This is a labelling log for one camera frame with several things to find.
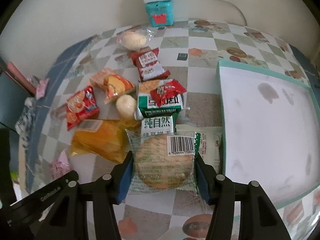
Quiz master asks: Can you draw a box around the teal toy box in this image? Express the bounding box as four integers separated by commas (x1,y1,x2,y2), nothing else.
145,0,174,27

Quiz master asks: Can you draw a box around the white green-edged packet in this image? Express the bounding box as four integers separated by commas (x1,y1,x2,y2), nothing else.
176,125,222,173

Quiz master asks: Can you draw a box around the round cracker clear packet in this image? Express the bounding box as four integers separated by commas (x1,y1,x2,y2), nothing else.
126,130,200,195

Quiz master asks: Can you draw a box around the red blue snack packet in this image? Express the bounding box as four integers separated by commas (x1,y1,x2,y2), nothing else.
66,86,100,131

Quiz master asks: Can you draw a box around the yellow transparent snack packet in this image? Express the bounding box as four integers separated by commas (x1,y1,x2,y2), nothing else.
70,119,141,164

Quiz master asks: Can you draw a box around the round white bun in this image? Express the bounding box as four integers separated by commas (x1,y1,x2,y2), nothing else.
116,94,137,119

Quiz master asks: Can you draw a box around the red milk biscuit packet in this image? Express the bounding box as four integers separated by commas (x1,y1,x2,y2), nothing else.
129,48,171,82

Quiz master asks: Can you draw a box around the orange cake packet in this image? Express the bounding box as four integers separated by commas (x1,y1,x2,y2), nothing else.
89,68,136,104

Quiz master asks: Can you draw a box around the green white cracker packet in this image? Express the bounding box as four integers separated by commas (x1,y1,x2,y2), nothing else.
135,79,187,120

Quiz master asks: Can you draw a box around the blue white patterned bag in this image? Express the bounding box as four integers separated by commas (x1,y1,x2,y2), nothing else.
15,97,36,150

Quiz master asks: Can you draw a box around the pink wrapper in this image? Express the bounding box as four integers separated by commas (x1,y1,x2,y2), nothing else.
27,75,50,100

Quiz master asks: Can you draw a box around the small red candy packet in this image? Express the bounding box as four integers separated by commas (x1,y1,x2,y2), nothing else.
150,79,187,107

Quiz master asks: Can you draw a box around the checkered tablecloth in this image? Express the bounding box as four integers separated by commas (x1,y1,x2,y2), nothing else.
25,19,319,239

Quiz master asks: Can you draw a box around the green white biscuit packet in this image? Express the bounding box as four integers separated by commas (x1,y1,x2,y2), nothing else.
140,113,178,137

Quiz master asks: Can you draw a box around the white teal-rimmed tray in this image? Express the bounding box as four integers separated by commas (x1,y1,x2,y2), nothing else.
216,60,319,209

